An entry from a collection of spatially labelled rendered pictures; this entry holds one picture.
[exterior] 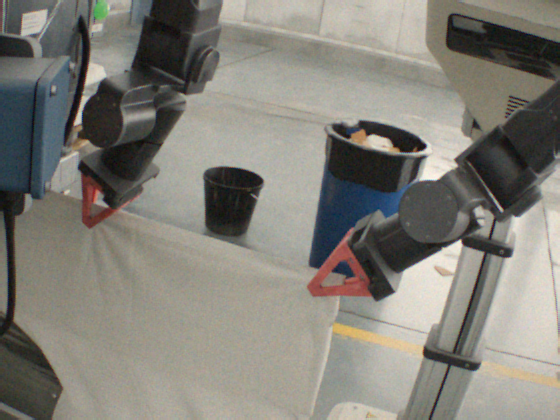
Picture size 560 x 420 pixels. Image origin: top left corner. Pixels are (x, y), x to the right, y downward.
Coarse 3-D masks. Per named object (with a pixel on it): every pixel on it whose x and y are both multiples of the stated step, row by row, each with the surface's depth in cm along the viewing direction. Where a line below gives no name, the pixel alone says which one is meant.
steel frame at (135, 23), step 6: (138, 0) 901; (144, 0) 901; (150, 0) 899; (132, 6) 894; (138, 6) 906; (144, 6) 904; (150, 6) 902; (132, 12) 897; (138, 12) 909; (144, 12) 907; (132, 18) 902; (138, 18) 912; (132, 24) 903; (138, 24) 909; (138, 30) 889
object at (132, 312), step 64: (0, 256) 92; (64, 256) 88; (128, 256) 85; (192, 256) 81; (256, 256) 79; (64, 320) 92; (128, 320) 88; (192, 320) 84; (256, 320) 82; (320, 320) 79; (64, 384) 89; (128, 384) 88; (192, 384) 87; (256, 384) 85
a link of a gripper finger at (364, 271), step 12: (360, 228) 75; (348, 240) 73; (336, 252) 74; (348, 252) 73; (324, 264) 76; (336, 264) 75; (360, 264) 73; (324, 276) 77; (360, 276) 74; (372, 276) 74; (312, 288) 78; (324, 288) 77; (336, 288) 77; (348, 288) 76; (360, 288) 75
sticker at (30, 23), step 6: (36, 12) 83; (42, 12) 84; (24, 18) 80; (30, 18) 82; (36, 18) 83; (42, 18) 84; (24, 24) 81; (30, 24) 82; (36, 24) 83; (42, 24) 85; (24, 30) 81; (30, 30) 83; (36, 30) 84
